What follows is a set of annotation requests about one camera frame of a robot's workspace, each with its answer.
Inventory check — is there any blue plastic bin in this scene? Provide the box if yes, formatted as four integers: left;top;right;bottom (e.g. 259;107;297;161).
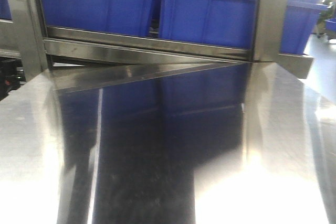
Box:
159;0;256;49
280;0;328;55
41;0;154;37

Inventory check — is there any blue plastic bin left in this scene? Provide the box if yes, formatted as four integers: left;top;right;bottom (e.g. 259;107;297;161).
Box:
41;0;154;37

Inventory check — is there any stainless steel shelf frame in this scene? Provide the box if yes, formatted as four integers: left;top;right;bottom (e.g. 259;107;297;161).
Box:
1;0;313;80

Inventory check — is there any blue plastic bin middle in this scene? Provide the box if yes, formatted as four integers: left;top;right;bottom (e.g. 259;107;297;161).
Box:
159;0;256;49

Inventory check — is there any blue plastic bin right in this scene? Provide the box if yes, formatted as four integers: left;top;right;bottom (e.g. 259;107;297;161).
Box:
280;0;328;55

